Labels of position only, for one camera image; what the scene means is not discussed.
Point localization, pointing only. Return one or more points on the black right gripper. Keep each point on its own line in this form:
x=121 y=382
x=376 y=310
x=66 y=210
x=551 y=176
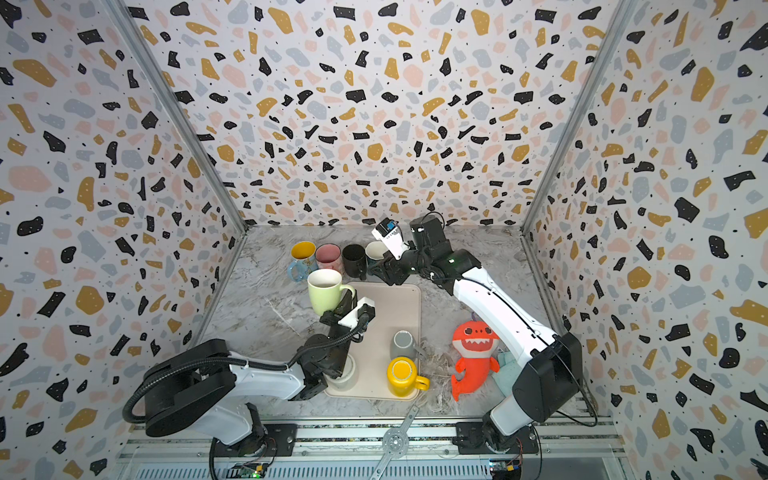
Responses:
x=387 y=267

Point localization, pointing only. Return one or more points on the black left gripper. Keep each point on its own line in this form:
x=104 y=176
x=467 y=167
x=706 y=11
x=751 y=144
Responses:
x=340 y=311

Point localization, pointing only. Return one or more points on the light green mug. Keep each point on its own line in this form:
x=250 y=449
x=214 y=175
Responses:
x=326 y=289

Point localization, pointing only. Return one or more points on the black mug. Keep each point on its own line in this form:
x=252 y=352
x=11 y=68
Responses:
x=355 y=261

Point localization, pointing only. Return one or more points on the pink mug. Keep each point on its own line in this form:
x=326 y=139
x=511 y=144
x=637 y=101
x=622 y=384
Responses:
x=329 y=256

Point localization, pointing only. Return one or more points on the dark green mug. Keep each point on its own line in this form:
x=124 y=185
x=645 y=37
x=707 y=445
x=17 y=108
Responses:
x=375 y=252

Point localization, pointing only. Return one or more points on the blue patterned mug yellow inside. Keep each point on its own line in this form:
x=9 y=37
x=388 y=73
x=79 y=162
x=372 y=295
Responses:
x=303 y=261

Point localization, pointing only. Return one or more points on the grey mug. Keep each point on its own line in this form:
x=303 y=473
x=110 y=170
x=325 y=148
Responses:
x=403 y=345

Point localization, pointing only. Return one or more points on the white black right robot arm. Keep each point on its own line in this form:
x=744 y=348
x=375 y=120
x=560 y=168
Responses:
x=551 y=364

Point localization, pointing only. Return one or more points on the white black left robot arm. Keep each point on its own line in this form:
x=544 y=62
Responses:
x=209 y=388

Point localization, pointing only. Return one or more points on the white mug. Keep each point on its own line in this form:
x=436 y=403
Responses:
x=347 y=379

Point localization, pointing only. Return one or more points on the beige tray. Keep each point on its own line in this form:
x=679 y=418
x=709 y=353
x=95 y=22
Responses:
x=396 y=308

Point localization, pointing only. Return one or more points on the red shark plush toy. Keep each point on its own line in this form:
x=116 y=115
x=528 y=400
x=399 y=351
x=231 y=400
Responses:
x=476 y=343

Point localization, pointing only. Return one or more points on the teal cloth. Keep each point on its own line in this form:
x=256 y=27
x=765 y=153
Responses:
x=509 y=371

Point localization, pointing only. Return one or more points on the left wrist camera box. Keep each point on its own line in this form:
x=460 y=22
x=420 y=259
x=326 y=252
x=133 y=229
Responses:
x=360 y=316

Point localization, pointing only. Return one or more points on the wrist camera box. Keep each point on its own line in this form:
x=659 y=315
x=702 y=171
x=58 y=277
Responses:
x=360 y=316
x=389 y=233

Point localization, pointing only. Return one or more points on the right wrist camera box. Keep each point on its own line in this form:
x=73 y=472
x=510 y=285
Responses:
x=389 y=233

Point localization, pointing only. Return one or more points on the metal perforated bracket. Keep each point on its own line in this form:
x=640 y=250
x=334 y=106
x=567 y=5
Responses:
x=395 y=444

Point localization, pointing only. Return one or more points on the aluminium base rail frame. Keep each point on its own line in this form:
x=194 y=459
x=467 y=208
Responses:
x=439 y=448

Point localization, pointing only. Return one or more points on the aluminium corner post right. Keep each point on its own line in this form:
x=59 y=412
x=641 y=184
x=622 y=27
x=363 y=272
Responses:
x=615 y=28

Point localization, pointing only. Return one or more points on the aluminium corner post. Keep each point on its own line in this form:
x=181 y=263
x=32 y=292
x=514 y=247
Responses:
x=119 y=14
x=615 y=28

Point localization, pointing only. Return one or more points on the aluminium corner post left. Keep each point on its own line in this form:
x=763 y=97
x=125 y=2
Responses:
x=119 y=14

